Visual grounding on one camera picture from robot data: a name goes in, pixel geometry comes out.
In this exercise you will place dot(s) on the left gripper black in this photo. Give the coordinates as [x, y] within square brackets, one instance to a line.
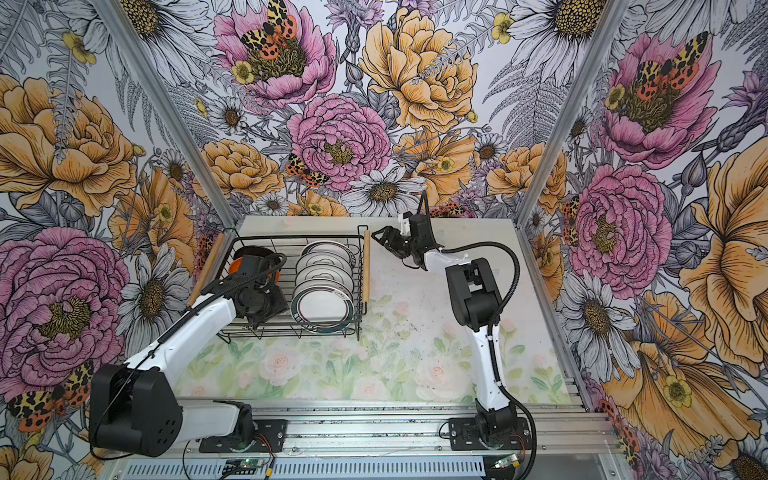
[279, 308]

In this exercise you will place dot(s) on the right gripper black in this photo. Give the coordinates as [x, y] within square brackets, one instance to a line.
[391, 242]

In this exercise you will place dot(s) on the black wire dish rack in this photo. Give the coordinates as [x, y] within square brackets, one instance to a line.
[291, 245]

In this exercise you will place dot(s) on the white plate orange sunburst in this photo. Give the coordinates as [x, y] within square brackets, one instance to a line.
[323, 258]

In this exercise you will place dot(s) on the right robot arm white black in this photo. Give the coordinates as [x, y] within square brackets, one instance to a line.
[476, 303]

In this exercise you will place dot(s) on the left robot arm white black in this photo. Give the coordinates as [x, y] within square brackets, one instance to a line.
[133, 407]

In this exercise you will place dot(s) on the black plate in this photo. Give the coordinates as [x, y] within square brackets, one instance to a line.
[253, 250]

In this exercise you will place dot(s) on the white plate red green band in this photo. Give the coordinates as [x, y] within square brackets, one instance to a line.
[322, 312]

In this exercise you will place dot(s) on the white plate teal rim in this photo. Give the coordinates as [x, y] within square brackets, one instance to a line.
[322, 285]
[327, 273]

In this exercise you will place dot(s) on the green circuit board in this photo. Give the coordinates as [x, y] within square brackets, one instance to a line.
[247, 466]

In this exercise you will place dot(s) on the near wooden rack handle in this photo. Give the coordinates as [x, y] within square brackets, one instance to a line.
[366, 267]

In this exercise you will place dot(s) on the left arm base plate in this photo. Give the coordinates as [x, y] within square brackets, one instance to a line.
[264, 436]

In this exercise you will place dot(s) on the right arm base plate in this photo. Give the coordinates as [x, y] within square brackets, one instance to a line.
[464, 435]

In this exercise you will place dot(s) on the white vented cable duct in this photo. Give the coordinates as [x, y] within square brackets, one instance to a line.
[471, 467]

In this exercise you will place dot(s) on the aluminium rail frame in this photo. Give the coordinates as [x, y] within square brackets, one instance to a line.
[571, 442]

